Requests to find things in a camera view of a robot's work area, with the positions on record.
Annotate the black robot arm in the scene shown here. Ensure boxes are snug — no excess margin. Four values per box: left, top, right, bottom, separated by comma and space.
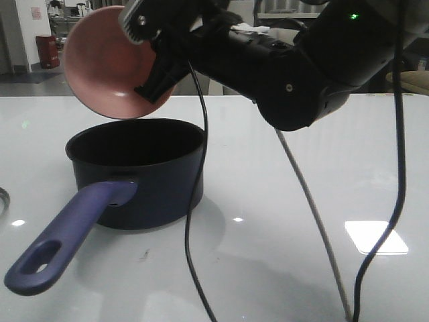
119, 1, 428, 131

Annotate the dark blue saucepan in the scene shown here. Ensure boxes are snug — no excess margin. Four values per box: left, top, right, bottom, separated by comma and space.
4, 119, 206, 296

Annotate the pink bowl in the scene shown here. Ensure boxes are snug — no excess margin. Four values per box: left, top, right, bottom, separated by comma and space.
63, 5, 175, 119

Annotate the beige cable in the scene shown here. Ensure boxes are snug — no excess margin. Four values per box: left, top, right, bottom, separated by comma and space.
275, 128, 353, 321

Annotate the thin black cable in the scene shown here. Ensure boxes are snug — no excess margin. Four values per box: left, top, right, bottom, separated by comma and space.
185, 60, 218, 322

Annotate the thick dark blue cable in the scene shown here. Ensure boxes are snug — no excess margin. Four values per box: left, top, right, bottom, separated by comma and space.
351, 0, 408, 322

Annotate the red trash bin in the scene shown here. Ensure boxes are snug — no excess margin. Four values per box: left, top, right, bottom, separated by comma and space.
36, 35, 60, 69

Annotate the glass lid with blue knob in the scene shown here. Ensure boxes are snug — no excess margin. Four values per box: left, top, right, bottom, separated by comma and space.
0, 188, 10, 218

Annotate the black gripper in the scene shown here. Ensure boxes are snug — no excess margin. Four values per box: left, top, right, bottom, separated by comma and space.
118, 0, 278, 103

